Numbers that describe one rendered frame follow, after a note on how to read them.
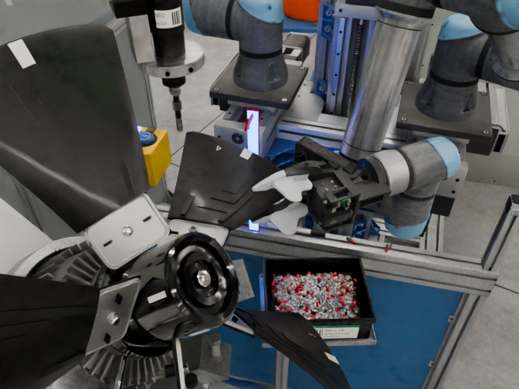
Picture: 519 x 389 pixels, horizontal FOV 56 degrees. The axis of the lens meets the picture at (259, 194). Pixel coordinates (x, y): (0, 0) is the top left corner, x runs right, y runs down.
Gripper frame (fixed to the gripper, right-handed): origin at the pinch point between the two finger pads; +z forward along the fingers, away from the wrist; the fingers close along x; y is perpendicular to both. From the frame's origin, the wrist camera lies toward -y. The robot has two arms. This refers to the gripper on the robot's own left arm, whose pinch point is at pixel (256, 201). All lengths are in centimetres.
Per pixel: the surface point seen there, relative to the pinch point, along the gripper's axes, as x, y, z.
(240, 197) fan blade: 0.6, -2.2, 1.8
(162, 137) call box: 15.2, -37.9, 5.9
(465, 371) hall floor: 118, 9, -85
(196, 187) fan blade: 0.3, -6.4, 7.7
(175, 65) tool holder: -28.7, 4.2, 11.8
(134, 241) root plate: -6.5, 6.3, 19.6
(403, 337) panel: 64, 7, -43
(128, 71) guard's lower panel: 52, -125, -1
